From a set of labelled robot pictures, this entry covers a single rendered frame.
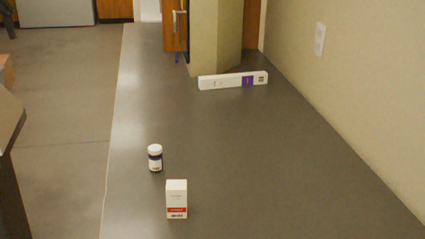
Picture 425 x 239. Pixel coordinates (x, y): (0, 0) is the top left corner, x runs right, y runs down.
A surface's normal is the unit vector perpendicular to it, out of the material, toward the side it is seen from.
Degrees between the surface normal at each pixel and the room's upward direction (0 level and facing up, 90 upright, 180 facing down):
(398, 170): 90
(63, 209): 0
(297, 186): 0
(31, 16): 90
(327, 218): 0
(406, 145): 90
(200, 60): 90
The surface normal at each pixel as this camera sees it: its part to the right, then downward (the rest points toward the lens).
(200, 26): 0.17, 0.45
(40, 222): 0.02, -0.89
